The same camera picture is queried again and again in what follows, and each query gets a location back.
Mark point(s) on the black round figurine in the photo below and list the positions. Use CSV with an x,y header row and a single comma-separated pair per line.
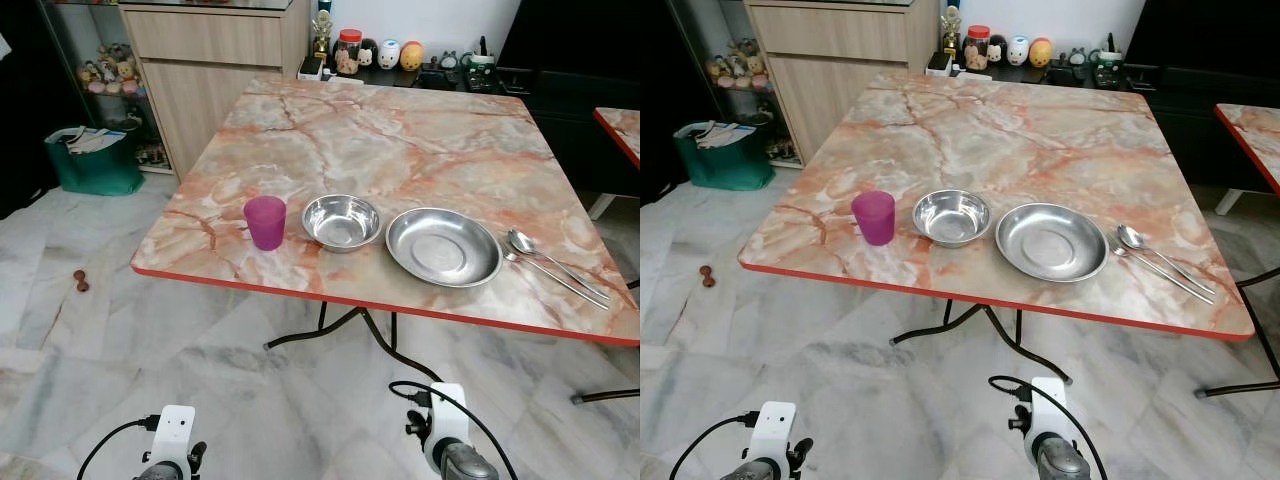
x,y
368,53
997,48

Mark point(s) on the steel spoon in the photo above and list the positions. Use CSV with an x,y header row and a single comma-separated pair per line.
x,y
1130,236
522,241

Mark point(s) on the black television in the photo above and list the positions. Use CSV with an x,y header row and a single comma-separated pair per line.
x,y
570,30
1200,30

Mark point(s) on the orange egg figurine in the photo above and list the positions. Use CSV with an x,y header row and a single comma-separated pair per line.
x,y
411,57
1041,53

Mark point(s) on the wide steel plate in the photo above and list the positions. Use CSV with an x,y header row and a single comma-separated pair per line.
x,y
1052,242
444,247

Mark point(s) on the small white box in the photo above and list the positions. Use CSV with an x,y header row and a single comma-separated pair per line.
x,y
939,63
310,68

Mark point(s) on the small brown floor object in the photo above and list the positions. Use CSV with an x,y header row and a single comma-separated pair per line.
x,y
708,276
81,282

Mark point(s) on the small gold trophy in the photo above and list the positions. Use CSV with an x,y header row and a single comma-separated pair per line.
x,y
950,35
321,40

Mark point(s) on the green bag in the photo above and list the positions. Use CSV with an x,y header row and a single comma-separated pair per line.
x,y
95,170
722,165

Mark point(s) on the purple plastic cup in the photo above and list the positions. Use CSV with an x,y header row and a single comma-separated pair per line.
x,y
874,219
265,224

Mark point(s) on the white egg figurine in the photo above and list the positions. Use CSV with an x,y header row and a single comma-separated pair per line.
x,y
1018,50
389,54

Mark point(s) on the light wooden cabinet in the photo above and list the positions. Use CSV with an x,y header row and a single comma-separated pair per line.
x,y
215,70
850,60

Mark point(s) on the green mug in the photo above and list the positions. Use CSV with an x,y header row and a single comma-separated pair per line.
x,y
479,62
1107,58

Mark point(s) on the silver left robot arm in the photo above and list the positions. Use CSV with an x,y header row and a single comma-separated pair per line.
x,y
160,471
763,471

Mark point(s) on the steel fork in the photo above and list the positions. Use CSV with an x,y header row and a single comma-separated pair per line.
x,y
1160,272
545,272

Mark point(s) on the marble pattern folding table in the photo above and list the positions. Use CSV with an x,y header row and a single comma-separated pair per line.
x,y
1040,140
420,150

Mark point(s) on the glass shelf with figurines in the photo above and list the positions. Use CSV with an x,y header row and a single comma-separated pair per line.
x,y
105,70
735,65

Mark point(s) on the marble table with red edge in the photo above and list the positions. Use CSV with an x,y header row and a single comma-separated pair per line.
x,y
624,126
1256,135

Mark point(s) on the small steel bowl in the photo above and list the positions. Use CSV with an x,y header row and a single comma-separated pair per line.
x,y
341,222
951,217

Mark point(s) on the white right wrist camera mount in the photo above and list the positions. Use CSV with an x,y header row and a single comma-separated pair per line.
x,y
1047,410
447,420

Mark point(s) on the red lid jar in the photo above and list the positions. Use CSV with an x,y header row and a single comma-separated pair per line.
x,y
348,54
977,50

